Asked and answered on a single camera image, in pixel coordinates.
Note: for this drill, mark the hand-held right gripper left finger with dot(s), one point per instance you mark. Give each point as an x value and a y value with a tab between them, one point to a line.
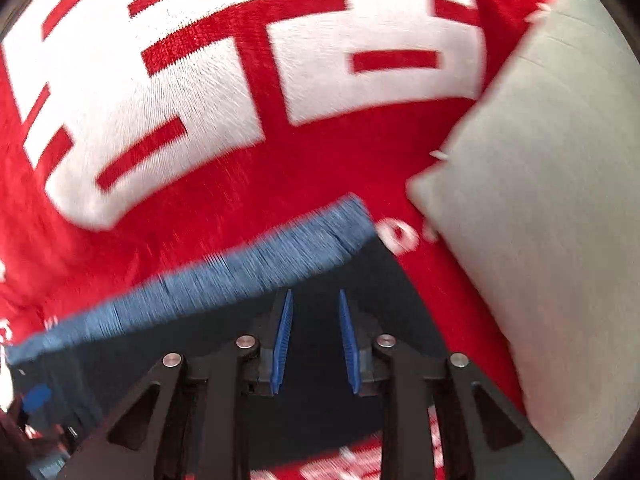
281	345

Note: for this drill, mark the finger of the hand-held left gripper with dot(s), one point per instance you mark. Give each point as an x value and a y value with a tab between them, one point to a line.
37	395

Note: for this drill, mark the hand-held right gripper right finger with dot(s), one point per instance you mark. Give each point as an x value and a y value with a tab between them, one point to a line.
348	345

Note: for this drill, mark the black pants with blue waistband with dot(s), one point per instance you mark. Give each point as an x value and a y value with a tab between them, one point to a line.
310	410

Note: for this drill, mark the red printed blanket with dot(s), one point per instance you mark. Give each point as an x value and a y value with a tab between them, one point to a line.
300	170

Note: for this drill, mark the white pillow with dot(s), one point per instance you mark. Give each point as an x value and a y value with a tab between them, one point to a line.
540	210

